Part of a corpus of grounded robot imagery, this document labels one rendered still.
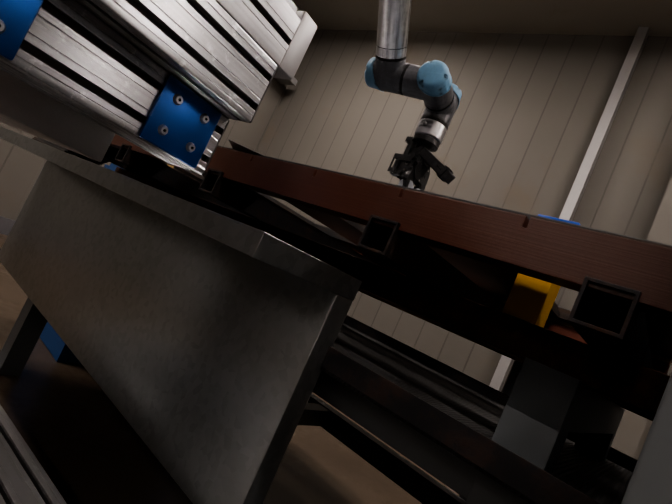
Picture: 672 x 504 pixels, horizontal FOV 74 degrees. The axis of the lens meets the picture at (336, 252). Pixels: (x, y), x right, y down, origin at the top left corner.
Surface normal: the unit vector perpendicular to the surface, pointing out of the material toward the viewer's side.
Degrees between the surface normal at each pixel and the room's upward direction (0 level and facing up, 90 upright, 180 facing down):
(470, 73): 90
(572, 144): 90
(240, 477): 90
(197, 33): 90
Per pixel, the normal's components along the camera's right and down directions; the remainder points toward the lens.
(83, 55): 0.76, 0.30
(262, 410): -0.56, -0.32
